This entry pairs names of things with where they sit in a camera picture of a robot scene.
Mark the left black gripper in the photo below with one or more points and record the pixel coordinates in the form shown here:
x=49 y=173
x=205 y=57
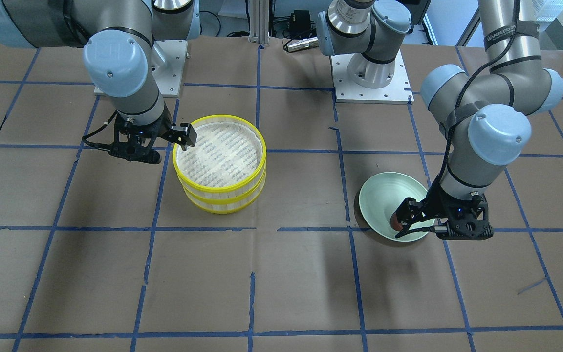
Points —
x=435 y=202

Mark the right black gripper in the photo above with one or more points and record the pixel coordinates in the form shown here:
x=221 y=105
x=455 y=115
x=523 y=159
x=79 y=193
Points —
x=163 y=129

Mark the brown bun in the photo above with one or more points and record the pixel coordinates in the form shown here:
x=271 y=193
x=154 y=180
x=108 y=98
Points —
x=395 y=223

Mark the yellow steamer layer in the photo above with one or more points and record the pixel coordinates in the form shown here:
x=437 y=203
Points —
x=229 y=153
x=226 y=202

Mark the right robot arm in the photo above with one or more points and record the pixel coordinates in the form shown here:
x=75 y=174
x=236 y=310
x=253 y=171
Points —
x=59 y=23

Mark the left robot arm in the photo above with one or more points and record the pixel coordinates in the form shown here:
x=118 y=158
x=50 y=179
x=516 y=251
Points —
x=484 y=116

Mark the green bowl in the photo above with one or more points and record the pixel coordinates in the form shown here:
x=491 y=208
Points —
x=381 y=195

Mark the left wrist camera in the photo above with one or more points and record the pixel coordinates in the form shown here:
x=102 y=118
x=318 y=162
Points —
x=465 y=229

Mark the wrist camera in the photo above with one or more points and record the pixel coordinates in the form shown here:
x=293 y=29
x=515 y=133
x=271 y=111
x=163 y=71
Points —
x=134 y=152
x=465 y=229

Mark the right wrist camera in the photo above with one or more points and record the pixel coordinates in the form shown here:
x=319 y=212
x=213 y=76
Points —
x=134 y=152

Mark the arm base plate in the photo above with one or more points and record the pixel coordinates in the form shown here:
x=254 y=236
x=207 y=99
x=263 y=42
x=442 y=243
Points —
x=162 y=68
x=356 y=80

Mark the aluminium frame post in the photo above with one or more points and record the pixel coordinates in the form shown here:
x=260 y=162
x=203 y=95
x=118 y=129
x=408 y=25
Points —
x=259 y=21

